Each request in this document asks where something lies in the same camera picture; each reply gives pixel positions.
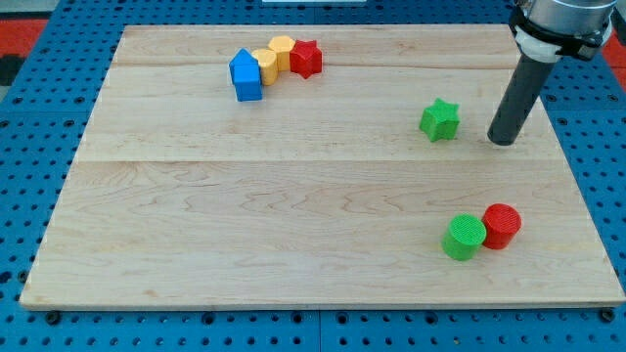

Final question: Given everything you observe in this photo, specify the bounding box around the light wooden board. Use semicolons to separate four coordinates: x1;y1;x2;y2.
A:
20;24;625;311

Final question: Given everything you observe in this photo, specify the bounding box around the red cylinder block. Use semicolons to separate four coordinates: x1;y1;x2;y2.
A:
482;203;522;249

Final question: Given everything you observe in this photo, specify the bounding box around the yellow hexagon block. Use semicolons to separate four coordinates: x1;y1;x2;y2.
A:
268;35;295;71

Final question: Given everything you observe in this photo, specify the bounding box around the blue pentagon block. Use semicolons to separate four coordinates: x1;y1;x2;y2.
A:
229;48;259;84

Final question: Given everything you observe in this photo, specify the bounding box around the green cylinder block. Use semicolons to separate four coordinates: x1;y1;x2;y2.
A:
441;213;486;261

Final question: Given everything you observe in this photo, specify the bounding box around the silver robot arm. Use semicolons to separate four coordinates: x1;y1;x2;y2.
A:
509;0;625;64

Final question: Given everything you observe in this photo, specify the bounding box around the yellow rounded block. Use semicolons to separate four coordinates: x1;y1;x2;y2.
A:
251;49;279;86

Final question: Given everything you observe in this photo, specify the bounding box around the blue cube block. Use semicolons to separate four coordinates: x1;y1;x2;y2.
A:
233;65;263;102

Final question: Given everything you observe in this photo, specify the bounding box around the red star block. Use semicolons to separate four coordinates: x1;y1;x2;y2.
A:
290;40;323;79

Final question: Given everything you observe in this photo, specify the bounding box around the green star block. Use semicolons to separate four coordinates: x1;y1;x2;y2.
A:
419;98;460;142

